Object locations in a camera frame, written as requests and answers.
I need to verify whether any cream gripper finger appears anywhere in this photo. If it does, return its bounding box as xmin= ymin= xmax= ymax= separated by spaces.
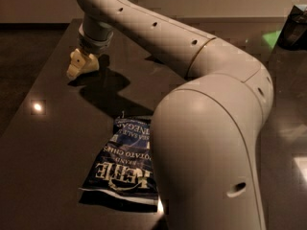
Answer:
xmin=66 ymin=64 xmax=83 ymax=81

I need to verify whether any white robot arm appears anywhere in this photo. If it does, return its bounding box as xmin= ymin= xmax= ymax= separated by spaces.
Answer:
xmin=67 ymin=0 xmax=273 ymax=230

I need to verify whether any blue Kettle chip bag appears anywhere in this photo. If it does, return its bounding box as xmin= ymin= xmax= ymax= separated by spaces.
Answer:
xmin=82 ymin=115 xmax=158 ymax=206

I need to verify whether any dark box at right edge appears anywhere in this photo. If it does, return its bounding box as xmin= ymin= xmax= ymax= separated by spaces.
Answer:
xmin=277 ymin=4 xmax=307 ymax=51

